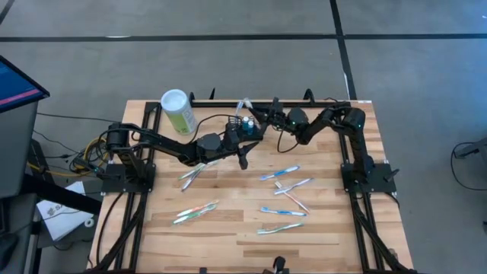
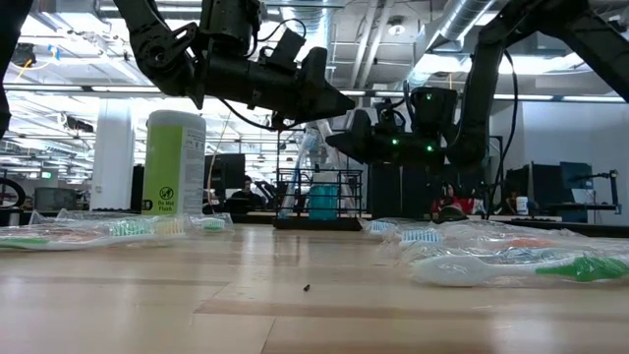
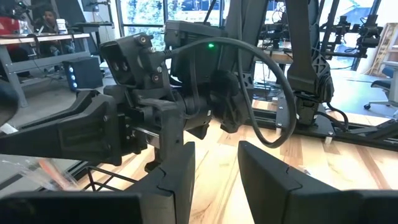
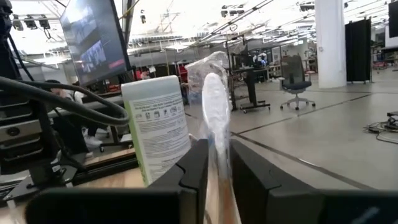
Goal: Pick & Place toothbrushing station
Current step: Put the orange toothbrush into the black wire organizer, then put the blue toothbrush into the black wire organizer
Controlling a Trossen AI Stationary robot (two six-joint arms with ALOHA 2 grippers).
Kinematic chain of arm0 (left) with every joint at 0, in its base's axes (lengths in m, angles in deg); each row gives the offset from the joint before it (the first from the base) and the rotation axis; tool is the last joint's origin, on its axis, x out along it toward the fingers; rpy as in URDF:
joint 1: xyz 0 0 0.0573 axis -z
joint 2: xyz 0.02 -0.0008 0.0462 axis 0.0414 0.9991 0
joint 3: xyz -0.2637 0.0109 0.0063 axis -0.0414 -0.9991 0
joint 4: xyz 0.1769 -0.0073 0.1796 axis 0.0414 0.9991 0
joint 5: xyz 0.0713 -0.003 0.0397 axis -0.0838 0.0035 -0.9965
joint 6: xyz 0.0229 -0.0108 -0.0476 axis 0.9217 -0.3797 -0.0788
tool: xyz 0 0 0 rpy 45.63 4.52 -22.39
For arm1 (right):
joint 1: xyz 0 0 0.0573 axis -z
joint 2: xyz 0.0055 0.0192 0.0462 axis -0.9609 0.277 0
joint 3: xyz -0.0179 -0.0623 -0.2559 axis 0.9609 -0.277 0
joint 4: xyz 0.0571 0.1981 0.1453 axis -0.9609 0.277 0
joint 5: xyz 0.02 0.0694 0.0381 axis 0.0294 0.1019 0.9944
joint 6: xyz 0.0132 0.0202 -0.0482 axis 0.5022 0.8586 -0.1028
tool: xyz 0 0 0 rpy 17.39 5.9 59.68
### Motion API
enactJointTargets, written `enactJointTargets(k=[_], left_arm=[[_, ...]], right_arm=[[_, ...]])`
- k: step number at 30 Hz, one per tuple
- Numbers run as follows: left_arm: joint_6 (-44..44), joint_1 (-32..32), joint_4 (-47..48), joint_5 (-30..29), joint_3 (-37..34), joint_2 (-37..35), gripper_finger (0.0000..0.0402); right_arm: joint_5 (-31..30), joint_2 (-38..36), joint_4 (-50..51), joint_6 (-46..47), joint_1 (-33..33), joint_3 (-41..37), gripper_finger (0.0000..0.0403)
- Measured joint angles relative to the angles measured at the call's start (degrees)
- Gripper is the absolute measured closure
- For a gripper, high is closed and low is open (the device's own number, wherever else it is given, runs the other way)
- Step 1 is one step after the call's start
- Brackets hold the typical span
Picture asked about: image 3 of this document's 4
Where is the black aluminium table frame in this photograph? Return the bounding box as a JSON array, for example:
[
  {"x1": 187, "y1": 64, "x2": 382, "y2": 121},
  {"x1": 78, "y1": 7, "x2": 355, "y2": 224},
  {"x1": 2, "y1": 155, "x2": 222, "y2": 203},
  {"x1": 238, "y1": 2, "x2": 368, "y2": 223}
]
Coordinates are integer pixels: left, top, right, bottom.
[{"x1": 245, "y1": 102, "x2": 398, "y2": 153}]

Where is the blue office chair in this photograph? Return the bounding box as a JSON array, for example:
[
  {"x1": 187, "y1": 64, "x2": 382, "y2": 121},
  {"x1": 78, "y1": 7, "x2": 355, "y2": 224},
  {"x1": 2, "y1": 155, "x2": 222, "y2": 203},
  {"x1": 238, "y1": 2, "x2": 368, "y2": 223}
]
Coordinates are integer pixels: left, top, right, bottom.
[{"x1": 363, "y1": 67, "x2": 398, "y2": 110}]

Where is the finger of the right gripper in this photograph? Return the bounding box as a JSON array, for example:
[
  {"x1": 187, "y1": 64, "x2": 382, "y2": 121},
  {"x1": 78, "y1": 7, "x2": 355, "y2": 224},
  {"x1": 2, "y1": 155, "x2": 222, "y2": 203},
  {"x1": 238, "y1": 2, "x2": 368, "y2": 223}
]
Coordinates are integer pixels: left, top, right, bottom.
[
  {"x1": 136, "y1": 98, "x2": 186, "y2": 174},
  {"x1": 0, "y1": 90, "x2": 124, "y2": 166}
]

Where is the black computer tower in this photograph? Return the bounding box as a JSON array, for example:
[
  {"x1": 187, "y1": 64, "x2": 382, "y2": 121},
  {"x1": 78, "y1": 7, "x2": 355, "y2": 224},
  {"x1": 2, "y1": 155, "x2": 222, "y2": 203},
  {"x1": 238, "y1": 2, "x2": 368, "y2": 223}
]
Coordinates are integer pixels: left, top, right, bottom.
[{"x1": 62, "y1": 55, "x2": 104, "y2": 93}]

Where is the black wire basket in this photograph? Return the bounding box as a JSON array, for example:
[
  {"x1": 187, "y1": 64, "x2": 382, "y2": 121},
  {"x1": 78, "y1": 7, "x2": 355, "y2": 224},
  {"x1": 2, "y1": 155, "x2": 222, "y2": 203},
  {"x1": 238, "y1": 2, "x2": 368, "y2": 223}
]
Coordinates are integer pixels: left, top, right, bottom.
[{"x1": 82, "y1": 166, "x2": 139, "y2": 192}]

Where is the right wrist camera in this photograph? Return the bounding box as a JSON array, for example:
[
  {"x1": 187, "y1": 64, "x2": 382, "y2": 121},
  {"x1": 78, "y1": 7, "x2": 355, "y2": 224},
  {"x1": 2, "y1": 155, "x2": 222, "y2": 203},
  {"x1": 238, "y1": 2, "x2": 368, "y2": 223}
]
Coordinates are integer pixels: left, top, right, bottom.
[{"x1": 99, "y1": 32, "x2": 167, "y2": 93}]

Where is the wooden frame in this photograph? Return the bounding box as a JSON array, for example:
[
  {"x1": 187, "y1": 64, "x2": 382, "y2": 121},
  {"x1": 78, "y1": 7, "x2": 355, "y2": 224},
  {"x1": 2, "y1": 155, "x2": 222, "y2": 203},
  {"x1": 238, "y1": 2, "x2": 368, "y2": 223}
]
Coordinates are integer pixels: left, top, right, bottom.
[{"x1": 366, "y1": 22, "x2": 398, "y2": 75}]

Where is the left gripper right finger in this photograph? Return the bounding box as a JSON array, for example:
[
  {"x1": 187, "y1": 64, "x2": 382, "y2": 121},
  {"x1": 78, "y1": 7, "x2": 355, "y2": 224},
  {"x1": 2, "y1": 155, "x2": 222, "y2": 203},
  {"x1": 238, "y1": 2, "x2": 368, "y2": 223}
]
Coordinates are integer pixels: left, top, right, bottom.
[{"x1": 238, "y1": 140, "x2": 398, "y2": 224}]

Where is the grey workbench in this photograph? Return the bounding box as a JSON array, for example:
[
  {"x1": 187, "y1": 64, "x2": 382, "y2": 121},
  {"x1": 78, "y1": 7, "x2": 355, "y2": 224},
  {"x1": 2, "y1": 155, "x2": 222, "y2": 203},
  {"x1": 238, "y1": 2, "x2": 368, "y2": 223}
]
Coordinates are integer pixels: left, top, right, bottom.
[{"x1": 0, "y1": 32, "x2": 91, "y2": 108}]

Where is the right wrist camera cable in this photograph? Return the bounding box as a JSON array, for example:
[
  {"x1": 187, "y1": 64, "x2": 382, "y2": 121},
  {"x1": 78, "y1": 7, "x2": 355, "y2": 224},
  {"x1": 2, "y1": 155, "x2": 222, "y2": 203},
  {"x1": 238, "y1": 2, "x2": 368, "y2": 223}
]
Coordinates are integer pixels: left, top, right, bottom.
[{"x1": 161, "y1": 37, "x2": 298, "y2": 149}]

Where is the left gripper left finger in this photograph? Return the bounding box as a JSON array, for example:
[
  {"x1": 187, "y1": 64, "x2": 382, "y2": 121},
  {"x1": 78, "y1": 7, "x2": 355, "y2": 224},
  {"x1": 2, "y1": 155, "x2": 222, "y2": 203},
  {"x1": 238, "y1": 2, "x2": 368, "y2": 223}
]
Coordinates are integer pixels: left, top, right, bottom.
[{"x1": 0, "y1": 141, "x2": 196, "y2": 224}]

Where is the red object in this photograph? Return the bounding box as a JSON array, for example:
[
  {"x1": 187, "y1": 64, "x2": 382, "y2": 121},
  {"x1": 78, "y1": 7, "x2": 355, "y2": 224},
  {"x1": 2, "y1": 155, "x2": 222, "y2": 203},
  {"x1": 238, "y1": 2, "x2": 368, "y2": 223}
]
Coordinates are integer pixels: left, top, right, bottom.
[{"x1": 0, "y1": 17, "x2": 21, "y2": 35}]

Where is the person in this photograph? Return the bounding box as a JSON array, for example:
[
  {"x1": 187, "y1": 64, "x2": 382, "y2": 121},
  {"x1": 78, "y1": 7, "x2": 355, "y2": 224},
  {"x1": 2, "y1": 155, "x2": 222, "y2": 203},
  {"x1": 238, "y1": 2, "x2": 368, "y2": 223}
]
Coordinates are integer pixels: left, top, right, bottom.
[{"x1": 32, "y1": 9, "x2": 68, "y2": 57}]

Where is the orange toothbrush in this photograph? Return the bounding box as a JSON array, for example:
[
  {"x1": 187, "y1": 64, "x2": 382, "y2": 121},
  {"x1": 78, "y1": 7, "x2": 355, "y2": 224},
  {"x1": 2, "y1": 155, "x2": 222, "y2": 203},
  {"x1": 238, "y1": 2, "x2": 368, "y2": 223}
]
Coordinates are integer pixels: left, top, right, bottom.
[{"x1": 0, "y1": 157, "x2": 81, "y2": 192}]

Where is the background robot rig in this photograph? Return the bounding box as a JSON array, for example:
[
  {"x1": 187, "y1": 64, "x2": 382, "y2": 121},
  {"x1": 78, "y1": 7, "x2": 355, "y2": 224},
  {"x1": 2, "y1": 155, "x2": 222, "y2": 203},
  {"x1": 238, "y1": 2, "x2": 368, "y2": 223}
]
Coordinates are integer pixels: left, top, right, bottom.
[{"x1": 320, "y1": 0, "x2": 385, "y2": 60}]

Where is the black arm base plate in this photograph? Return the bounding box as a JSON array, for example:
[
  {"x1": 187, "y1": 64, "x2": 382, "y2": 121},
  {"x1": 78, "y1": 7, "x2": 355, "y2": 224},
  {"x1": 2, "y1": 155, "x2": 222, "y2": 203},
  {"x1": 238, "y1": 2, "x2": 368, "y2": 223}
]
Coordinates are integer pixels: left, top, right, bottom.
[{"x1": 275, "y1": 93, "x2": 352, "y2": 138}]

